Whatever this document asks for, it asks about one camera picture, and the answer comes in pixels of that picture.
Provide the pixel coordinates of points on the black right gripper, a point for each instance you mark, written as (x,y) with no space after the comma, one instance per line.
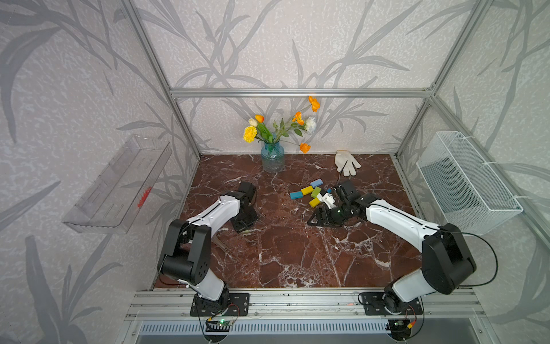
(326,222)

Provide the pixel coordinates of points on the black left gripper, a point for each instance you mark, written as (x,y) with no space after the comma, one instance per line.
(255,218)

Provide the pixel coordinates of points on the yellow block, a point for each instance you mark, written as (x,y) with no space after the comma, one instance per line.
(307,190)
(315,202)

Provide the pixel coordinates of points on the dark teal block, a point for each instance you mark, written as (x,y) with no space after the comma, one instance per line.
(296,195)

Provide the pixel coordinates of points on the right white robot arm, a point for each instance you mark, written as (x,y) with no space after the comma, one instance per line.
(446,258)

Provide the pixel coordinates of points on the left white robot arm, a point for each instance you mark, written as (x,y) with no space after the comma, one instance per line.
(186,252)

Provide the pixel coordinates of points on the light blue block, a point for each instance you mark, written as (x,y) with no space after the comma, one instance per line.
(316,183)

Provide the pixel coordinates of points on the white work glove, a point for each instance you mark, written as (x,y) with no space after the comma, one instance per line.
(346,163)

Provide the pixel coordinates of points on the blue glass vase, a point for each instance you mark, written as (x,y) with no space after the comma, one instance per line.
(272,155)

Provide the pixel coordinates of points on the artificial flower bouquet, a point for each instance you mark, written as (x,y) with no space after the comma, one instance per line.
(297,124)

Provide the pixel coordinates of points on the left green-lit circuit board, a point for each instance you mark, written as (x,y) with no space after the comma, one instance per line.
(220,325)

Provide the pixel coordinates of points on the right circuit board with connector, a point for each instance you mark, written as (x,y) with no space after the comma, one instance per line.
(400,330)

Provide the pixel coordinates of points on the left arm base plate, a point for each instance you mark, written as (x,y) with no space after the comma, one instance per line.
(230,304)

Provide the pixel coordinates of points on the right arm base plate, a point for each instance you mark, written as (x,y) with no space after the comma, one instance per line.
(380,303)

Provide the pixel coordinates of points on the white wire mesh basket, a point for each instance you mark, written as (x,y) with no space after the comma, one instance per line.
(465,186)

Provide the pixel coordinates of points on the clear plastic wall shelf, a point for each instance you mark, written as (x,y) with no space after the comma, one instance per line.
(111,204)

